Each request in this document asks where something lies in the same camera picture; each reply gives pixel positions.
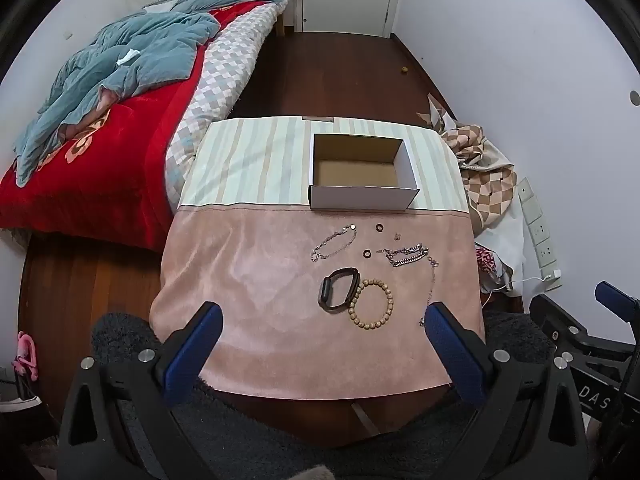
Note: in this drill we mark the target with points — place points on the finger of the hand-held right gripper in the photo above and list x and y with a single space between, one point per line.
557 325
617 300

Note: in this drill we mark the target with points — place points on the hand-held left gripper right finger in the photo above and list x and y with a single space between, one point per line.
455 360

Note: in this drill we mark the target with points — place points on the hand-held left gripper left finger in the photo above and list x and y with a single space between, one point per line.
192 355

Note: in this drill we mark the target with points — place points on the black fitness band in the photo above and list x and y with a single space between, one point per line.
326 295

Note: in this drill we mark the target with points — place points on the white cardboard box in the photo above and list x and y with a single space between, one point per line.
360 197

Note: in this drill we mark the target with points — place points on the white power strip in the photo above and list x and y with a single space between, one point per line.
540 240

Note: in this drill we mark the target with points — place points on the red patterned bag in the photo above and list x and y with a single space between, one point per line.
486 262

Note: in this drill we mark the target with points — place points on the dark grey fleece clothing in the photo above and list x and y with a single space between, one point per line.
300 450

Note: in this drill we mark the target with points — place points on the brown checkered cloth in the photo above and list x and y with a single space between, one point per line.
490 180

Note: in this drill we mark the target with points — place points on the pink plastic item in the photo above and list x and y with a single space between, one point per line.
26 355

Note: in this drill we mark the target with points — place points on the black and white shoe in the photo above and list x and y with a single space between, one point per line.
20 404

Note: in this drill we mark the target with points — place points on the bed with red blanket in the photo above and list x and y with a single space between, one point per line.
120 160

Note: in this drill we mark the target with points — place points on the checkered bed sheet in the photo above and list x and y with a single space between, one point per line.
225 70

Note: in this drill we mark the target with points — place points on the teal quilt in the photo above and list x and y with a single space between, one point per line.
145 45

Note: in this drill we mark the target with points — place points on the round grey wall cap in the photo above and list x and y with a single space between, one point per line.
635 96

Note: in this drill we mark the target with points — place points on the wooden bed frame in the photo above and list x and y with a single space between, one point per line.
285 15

